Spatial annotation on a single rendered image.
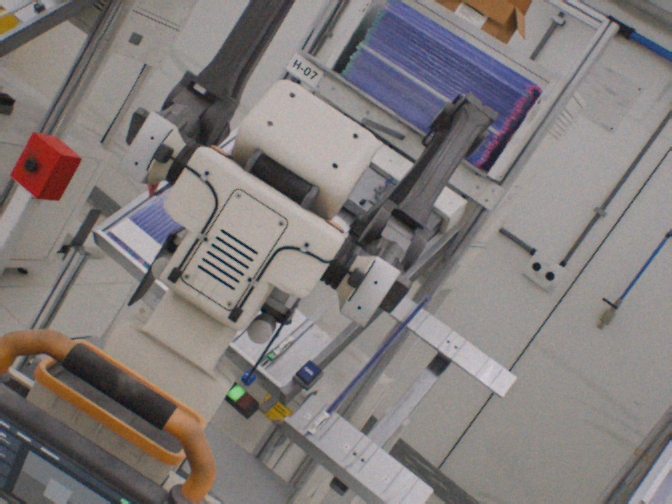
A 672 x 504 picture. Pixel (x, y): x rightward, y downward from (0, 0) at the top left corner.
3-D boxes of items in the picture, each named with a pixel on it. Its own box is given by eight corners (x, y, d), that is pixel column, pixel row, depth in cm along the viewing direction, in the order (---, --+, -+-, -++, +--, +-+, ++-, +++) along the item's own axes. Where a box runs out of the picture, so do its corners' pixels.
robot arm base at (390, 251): (350, 250, 144) (410, 289, 144) (369, 220, 150) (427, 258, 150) (332, 277, 151) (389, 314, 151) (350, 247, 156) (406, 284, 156)
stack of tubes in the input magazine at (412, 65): (479, 169, 235) (537, 83, 229) (338, 74, 251) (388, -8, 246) (490, 173, 246) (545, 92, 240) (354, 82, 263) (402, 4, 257)
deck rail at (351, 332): (284, 407, 211) (286, 395, 206) (278, 402, 211) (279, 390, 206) (455, 242, 246) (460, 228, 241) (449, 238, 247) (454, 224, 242)
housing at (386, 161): (440, 248, 246) (451, 217, 234) (312, 155, 262) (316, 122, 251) (457, 232, 250) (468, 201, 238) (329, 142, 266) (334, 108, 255)
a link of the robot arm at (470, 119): (473, 73, 174) (513, 103, 175) (443, 107, 186) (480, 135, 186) (368, 232, 152) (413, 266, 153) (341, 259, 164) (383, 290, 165)
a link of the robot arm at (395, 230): (377, 240, 150) (401, 258, 150) (398, 204, 157) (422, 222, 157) (353, 265, 157) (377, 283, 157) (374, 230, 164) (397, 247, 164)
